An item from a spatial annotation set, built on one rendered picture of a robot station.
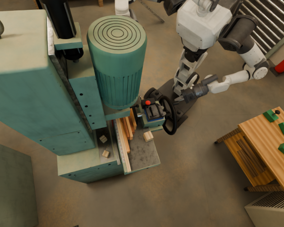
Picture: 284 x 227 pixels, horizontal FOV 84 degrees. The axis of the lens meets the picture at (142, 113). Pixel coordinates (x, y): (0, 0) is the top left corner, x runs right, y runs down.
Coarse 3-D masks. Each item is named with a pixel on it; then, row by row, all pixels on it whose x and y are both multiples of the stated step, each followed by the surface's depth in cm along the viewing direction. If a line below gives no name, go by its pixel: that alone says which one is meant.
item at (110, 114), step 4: (104, 104) 84; (104, 108) 83; (108, 108) 83; (128, 108) 84; (104, 112) 82; (108, 112) 82; (112, 112) 82; (116, 112) 83; (120, 112) 83; (124, 112) 84; (128, 112) 85; (108, 116) 83; (112, 116) 84; (116, 116) 86; (120, 116) 87; (124, 116) 88
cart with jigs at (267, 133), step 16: (272, 112) 155; (240, 128) 150; (256, 128) 151; (272, 128) 153; (240, 144) 178; (256, 144) 143; (272, 144) 145; (240, 160) 171; (256, 160) 171; (272, 160) 138; (256, 176) 164; (272, 176) 167
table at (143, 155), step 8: (136, 128) 98; (144, 128) 98; (152, 128) 102; (160, 128) 103; (136, 136) 96; (128, 144) 93; (136, 144) 93; (144, 144) 94; (152, 144) 94; (136, 152) 91; (144, 152) 92; (152, 152) 92; (136, 160) 89; (144, 160) 90; (152, 160) 90; (136, 168) 87; (144, 168) 89
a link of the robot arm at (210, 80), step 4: (208, 76) 103; (212, 76) 97; (216, 76) 96; (204, 80) 98; (208, 80) 98; (212, 80) 97; (216, 80) 101; (200, 84) 101; (204, 84) 99; (208, 84) 100; (212, 84) 99; (204, 88) 100; (208, 88) 101; (204, 92) 101
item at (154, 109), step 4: (144, 100) 95; (152, 100) 95; (144, 104) 94; (152, 104) 96; (156, 104) 96; (144, 108) 97; (148, 108) 94; (152, 108) 94; (156, 108) 94; (160, 108) 95; (148, 112) 93; (156, 112) 93; (160, 112) 93; (148, 116) 91; (156, 116) 92; (160, 116) 92; (148, 120) 93; (152, 120) 94
